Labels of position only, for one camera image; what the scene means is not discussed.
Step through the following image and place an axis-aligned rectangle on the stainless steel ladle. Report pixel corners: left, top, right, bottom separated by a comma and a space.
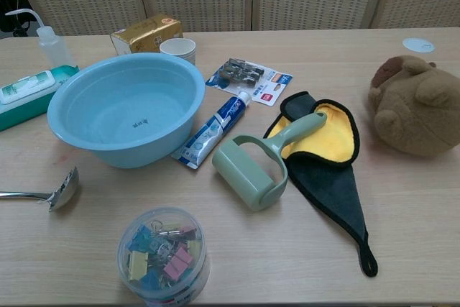
0, 165, 80, 212

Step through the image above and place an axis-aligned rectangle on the blue white toothpaste tube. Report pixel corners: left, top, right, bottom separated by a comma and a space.
170, 91, 252, 170

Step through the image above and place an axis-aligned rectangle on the green lint roller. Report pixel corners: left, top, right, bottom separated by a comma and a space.
211, 111, 328, 212

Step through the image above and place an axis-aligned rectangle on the nail clipper blister pack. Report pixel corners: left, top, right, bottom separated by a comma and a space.
205, 57, 294, 108

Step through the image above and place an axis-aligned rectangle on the white paper cup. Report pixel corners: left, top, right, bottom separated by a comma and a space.
159, 38, 197, 67

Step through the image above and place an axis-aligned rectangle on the light blue plastic basin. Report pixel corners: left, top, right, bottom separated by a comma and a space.
47, 52, 206, 170

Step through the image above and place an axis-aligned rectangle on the yellow and black cloth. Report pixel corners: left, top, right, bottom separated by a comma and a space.
263, 91, 379, 278

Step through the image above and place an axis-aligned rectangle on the gold tissue pack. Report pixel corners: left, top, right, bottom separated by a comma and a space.
110, 14, 184, 57

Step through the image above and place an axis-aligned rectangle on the clear tub of binder clips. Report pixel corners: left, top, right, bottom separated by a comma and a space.
116, 206, 211, 307

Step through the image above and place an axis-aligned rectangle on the brown plush capybara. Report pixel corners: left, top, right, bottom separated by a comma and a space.
367, 55, 460, 159

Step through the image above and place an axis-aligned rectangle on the clear squeeze wash bottle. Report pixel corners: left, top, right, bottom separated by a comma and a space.
4, 9, 75, 69

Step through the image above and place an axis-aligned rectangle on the white round table cap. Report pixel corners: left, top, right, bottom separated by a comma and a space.
402, 37, 436, 54

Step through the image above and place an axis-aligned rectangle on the green wet wipes pack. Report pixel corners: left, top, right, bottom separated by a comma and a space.
0, 65, 80, 132

